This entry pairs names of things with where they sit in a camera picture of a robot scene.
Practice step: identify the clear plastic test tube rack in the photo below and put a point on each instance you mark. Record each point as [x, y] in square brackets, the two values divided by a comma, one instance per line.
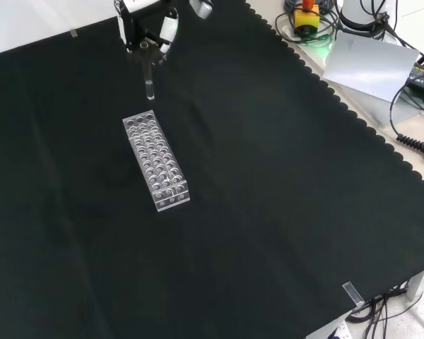
[155, 159]

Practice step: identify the yellow stop button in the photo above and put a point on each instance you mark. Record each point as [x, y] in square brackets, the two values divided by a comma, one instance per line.
[306, 19]

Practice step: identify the white table leg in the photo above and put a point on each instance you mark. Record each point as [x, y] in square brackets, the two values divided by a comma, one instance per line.
[417, 284]

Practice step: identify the pale grey board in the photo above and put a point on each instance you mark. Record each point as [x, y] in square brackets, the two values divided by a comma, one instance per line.
[369, 67]

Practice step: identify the clear glass test tube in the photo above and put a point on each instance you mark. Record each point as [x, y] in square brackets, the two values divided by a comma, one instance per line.
[148, 79]

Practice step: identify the grey tape strip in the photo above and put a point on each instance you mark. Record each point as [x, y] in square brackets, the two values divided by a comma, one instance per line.
[73, 34]

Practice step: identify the clear tape strip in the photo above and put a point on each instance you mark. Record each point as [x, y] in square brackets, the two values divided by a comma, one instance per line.
[353, 294]

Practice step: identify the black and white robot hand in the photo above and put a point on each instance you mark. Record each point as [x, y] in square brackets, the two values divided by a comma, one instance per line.
[134, 26]

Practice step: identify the black bench cloth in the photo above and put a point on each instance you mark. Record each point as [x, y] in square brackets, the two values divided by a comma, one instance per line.
[198, 183]

